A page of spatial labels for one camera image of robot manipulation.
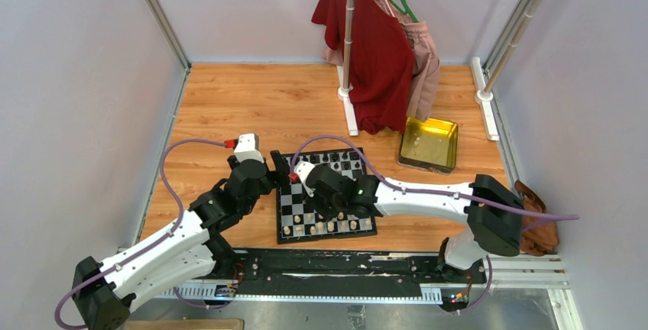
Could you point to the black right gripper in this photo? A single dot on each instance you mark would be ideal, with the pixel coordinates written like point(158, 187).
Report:
point(313, 199)

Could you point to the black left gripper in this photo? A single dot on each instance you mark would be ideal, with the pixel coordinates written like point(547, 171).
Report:
point(278, 176)

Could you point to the black white chess board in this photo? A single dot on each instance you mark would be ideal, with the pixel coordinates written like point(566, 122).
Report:
point(297, 217)

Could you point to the yellow metal tin box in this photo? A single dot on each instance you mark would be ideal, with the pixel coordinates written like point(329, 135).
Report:
point(429, 145)

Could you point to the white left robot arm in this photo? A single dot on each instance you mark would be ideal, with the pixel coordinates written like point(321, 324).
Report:
point(107, 291)

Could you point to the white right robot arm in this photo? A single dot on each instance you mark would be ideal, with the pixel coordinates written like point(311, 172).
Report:
point(489, 211)

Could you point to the white clothes rack stand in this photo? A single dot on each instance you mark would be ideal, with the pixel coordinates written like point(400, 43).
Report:
point(344, 88)

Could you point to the pink garment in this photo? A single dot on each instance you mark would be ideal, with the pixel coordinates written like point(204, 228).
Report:
point(426, 69)

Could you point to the red t-shirt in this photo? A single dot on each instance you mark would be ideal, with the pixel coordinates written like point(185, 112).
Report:
point(381, 63)

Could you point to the white right rack foot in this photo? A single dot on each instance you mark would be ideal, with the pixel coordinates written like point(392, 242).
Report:
point(484, 100)

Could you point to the brown cloth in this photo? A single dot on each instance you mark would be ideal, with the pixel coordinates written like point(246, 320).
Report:
point(537, 239)

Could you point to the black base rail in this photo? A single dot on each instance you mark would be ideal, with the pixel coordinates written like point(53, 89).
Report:
point(322, 275)

